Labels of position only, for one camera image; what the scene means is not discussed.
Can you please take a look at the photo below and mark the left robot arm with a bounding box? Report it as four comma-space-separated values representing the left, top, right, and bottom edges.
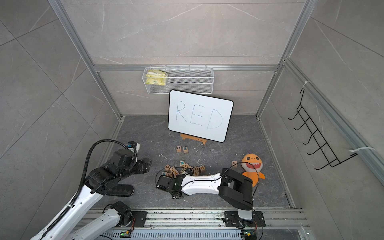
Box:
32, 139, 152, 240

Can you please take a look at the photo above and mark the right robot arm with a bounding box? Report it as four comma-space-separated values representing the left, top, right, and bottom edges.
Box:
156, 167, 258, 229

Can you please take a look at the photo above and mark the black oval pad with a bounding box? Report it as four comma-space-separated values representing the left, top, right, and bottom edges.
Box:
106, 184, 135, 197

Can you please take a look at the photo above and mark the wooden block brown H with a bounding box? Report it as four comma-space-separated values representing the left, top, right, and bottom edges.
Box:
199, 165, 206, 173

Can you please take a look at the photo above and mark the wooden easel stand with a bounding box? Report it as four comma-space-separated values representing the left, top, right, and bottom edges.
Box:
181, 134, 207, 145

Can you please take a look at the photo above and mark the white dry-erase board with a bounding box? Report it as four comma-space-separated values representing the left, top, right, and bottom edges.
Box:
168, 90, 234, 143

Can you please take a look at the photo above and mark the orange shark plush toy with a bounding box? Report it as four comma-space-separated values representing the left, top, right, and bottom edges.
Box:
241, 154, 266, 187

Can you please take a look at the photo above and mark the yellow packet in basket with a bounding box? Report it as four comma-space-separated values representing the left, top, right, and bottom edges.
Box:
145, 70, 168, 86

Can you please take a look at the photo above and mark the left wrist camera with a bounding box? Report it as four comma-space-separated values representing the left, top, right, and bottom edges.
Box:
127, 141, 140, 161

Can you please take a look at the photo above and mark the white wire mesh basket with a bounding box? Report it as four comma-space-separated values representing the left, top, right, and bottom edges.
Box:
142, 66, 215, 95

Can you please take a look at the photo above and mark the metal base rail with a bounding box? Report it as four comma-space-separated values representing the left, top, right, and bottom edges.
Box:
93, 209, 315, 240

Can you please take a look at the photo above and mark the black wall hook rack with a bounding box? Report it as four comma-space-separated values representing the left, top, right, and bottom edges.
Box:
288, 89, 358, 171

